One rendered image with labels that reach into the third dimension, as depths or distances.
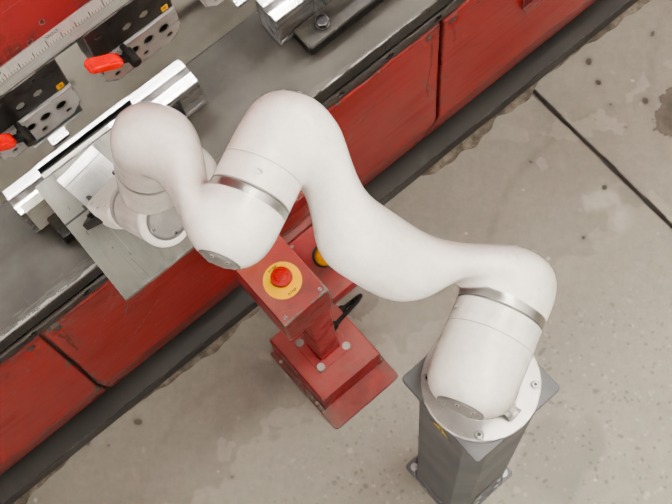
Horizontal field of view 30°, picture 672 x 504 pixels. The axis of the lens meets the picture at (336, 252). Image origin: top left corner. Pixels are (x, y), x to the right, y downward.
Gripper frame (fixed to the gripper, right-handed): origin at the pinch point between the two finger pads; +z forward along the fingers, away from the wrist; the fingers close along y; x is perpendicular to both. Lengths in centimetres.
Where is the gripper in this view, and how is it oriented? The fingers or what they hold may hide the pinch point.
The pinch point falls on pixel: (108, 191)
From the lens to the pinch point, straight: 213.9
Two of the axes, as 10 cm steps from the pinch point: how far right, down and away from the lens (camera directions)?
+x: 6.0, 6.8, 4.2
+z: -4.3, -1.8, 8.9
